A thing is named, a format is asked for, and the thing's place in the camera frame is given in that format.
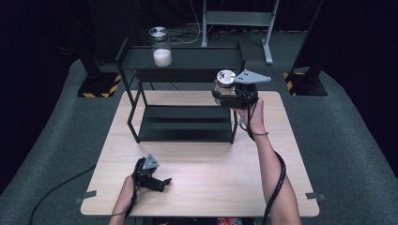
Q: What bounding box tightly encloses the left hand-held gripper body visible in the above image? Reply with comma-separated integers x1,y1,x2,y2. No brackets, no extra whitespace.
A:
133,153,160,190

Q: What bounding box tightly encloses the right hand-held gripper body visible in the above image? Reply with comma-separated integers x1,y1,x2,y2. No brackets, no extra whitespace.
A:
223,68,272,110

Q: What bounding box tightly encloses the glass jar with beige powder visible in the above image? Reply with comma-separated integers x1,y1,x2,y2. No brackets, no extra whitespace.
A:
214,68,237,98

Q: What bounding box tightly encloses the black metal shelf rack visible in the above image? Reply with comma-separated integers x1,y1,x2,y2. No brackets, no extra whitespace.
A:
115,37,247,145

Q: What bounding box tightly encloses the glass jar with white powder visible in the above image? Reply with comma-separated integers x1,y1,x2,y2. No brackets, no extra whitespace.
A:
148,26,173,68

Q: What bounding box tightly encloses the person's left hand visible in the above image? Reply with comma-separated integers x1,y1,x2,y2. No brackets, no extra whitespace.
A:
118,174,151,204

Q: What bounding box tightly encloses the person's right hand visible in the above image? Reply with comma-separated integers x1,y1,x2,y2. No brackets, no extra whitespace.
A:
233,97,268,135

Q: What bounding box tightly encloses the black stand with striped base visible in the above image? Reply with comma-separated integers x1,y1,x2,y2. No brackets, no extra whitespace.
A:
283,0,329,97
64,0,122,98

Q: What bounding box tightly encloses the grey tape strip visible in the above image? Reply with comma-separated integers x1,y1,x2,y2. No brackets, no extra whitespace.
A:
75,190,98,204
305,191,327,202

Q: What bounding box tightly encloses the red patterned cloth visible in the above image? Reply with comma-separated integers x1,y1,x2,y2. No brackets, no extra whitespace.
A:
217,217,242,225

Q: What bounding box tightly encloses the grey metal stand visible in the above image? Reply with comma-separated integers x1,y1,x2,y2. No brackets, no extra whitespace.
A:
201,0,281,66

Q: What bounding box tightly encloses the left hand-held gripper cable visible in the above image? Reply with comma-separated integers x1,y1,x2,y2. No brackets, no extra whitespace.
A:
110,184,141,219

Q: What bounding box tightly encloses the hand-held gripper cable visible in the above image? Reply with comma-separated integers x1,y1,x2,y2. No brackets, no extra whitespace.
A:
110,184,141,219
238,99,287,225

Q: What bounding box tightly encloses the tangle of dark cables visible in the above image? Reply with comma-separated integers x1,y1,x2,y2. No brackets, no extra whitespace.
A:
151,0,220,47

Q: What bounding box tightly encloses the long black cable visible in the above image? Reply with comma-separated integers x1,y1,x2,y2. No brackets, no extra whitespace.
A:
28,164,97,225

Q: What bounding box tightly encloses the right hand-held gripper cable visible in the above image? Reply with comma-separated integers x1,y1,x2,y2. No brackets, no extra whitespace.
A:
238,99,287,225

